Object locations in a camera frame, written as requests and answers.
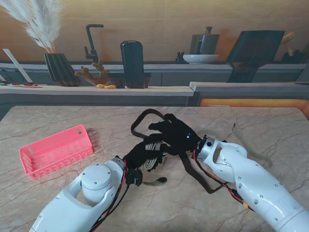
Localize cactus plant in bowl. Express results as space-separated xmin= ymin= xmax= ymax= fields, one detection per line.
xmin=74 ymin=59 xmax=111 ymax=87

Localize dark utensil holder with utensils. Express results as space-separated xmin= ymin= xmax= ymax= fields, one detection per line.
xmin=281 ymin=31 xmax=307 ymax=64

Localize red black left arm cables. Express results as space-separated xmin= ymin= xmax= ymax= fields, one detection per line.
xmin=90 ymin=158 xmax=131 ymax=232

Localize black kitchen faucet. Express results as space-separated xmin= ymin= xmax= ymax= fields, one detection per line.
xmin=84 ymin=24 xmax=104 ymax=64

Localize dark brown webbing belt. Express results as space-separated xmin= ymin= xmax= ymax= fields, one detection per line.
xmin=131 ymin=109 xmax=227 ymax=195

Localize red black right arm cables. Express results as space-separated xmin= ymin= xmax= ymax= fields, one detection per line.
xmin=193 ymin=149 xmax=256 ymax=213

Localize white pampas grass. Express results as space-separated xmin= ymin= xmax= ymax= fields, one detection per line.
xmin=0 ymin=0 xmax=63 ymax=54

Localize red black arm cables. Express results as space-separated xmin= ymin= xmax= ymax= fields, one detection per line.
xmin=193 ymin=149 xmax=256 ymax=213
xmin=90 ymin=158 xmax=131 ymax=232

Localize tall dark canister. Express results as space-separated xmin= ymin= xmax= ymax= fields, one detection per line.
xmin=120 ymin=40 xmax=145 ymax=89

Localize plate with red slices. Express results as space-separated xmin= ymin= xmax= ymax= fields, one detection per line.
xmin=6 ymin=82 xmax=43 ymax=88

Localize pink plastic storage basket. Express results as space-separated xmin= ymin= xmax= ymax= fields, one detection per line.
xmin=19 ymin=124 xmax=94 ymax=180

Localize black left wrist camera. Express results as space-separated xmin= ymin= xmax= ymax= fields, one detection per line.
xmin=126 ymin=169 xmax=144 ymax=187

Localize beige braided belt black leather ends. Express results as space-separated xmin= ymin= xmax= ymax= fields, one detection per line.
xmin=142 ymin=142 xmax=169 ymax=187

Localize grey pot with lid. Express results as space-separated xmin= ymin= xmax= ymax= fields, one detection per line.
xmin=189 ymin=26 xmax=220 ymax=55

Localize white speckled bowl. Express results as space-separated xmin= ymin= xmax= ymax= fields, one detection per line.
xmin=183 ymin=54 xmax=220 ymax=64

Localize grey counter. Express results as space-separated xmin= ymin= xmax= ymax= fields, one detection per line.
xmin=189 ymin=81 xmax=309 ymax=107

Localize dark ribbed vase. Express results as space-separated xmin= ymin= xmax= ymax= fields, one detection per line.
xmin=44 ymin=53 xmax=82 ymax=87

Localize pale beige webbing belt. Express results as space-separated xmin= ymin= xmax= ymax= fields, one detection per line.
xmin=199 ymin=122 xmax=273 ymax=169

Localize white leaning board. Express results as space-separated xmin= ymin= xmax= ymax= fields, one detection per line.
xmin=2 ymin=48 xmax=33 ymax=84

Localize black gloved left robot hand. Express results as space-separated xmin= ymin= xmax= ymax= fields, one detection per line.
xmin=123 ymin=141 xmax=169 ymax=173

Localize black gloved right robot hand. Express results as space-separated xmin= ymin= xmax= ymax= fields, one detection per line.
xmin=144 ymin=112 xmax=201 ymax=157

